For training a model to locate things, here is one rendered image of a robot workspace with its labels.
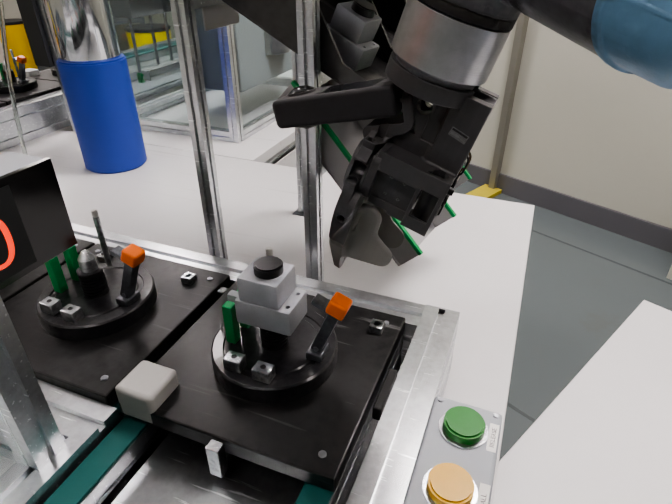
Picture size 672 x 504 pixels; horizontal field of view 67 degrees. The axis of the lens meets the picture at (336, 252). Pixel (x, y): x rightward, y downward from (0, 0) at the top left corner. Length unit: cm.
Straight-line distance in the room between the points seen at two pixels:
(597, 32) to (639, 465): 53
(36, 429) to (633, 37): 53
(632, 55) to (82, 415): 55
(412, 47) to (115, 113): 108
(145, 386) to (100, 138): 93
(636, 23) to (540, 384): 180
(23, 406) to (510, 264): 78
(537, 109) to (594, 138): 35
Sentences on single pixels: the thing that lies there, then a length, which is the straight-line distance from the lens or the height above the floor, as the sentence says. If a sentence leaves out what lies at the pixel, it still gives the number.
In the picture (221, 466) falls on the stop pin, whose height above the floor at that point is 94.
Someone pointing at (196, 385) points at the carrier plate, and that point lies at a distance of 57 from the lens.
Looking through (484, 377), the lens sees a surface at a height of 86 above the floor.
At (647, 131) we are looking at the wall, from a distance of 298.
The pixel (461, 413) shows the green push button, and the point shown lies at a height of 97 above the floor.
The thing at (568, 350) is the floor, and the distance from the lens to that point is 221.
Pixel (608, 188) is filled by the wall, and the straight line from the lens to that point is 311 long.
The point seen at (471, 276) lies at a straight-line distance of 93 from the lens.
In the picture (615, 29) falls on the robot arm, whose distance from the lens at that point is 30.
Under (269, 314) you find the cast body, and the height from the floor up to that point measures 105.
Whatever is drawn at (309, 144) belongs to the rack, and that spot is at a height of 115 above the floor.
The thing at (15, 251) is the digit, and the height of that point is 119.
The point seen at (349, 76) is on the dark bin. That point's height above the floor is 123.
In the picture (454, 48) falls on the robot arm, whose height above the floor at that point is 131.
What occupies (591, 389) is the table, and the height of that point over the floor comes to 86.
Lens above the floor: 137
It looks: 32 degrees down
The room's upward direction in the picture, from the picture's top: straight up
